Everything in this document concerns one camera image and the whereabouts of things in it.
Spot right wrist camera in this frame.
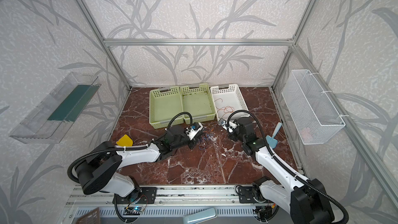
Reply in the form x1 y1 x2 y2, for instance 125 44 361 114
218 118 238 133

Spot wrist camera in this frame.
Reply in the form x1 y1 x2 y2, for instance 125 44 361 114
186 122 204 141
218 118 238 133

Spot light green basket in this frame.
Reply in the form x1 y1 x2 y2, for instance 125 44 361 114
180 83 216 122
149 86 183 129

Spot white perforated basket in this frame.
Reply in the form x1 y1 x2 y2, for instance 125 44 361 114
210 84 248 121

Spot black blue orange cables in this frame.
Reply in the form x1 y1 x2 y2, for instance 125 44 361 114
197 130 218 150

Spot aluminium frame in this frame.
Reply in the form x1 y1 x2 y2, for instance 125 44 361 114
74 0 398 207

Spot light blue scoop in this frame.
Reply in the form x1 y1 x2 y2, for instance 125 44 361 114
266 122 282 149

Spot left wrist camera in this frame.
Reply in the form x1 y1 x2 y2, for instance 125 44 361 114
186 122 204 141

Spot clear plastic wall shelf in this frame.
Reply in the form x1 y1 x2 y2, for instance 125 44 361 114
9 72 101 144

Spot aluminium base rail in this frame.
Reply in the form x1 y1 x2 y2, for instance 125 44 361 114
59 185 287 224

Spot yellow scoop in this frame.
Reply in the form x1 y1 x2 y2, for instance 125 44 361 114
116 134 134 147

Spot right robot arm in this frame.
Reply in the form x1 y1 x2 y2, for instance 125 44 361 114
219 117 349 224

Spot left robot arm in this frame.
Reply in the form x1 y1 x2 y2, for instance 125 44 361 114
67 122 203 198

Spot left light green basket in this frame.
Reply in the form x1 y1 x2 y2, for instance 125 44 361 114
149 86 183 129

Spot orange cable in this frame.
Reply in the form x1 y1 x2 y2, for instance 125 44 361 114
214 97 234 116

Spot middle light green basket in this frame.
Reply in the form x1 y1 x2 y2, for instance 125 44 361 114
180 83 216 122

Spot white wire mesh basket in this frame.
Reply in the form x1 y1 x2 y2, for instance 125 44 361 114
282 69 346 145

